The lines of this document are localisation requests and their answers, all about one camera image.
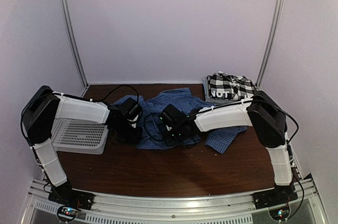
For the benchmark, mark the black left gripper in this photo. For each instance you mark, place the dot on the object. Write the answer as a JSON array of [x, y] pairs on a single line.
[[136, 138]]

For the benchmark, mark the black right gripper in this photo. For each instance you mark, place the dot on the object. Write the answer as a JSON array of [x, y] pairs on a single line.
[[170, 141]]

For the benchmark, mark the blue checked shirt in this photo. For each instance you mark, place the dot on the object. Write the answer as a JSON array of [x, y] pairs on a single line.
[[183, 100]]

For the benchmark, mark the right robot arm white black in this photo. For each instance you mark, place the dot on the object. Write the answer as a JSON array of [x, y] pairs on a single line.
[[258, 111]]

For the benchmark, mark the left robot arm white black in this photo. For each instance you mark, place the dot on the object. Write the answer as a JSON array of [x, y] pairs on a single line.
[[46, 106]]

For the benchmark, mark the white perforated plastic basket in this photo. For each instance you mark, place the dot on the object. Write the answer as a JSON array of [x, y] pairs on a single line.
[[79, 136]]

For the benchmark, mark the black white plaid shirt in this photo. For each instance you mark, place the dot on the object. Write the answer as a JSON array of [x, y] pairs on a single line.
[[233, 88]]

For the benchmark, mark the left small circuit board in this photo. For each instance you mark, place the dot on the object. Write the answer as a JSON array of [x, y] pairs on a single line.
[[66, 213]]

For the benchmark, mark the small circuit board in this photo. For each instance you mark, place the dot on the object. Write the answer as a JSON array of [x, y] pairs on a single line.
[[66, 213], [279, 214]]

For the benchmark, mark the right small circuit board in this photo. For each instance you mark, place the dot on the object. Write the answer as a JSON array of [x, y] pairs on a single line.
[[279, 214]]

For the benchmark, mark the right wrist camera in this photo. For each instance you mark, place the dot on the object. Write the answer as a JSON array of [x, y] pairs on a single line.
[[172, 117]]

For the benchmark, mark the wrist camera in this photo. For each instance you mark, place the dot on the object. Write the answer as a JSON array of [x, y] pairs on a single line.
[[131, 111], [172, 117]]

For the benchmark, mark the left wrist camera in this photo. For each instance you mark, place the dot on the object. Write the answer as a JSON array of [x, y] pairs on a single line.
[[131, 111]]

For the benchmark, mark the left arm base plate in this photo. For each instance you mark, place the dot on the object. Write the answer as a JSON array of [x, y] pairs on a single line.
[[70, 197]]

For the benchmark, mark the front aluminium rail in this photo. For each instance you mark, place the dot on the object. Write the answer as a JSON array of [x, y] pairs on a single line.
[[231, 208]]

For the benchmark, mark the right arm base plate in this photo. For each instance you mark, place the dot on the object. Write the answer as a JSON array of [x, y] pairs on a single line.
[[273, 197]]

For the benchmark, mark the left aluminium frame post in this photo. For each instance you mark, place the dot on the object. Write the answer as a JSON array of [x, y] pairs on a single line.
[[73, 43]]

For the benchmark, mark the aluminium frame post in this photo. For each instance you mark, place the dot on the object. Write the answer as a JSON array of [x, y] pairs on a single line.
[[278, 8], [73, 43]]

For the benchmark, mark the right aluminium frame post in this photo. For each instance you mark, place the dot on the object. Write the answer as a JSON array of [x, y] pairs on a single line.
[[278, 8]]

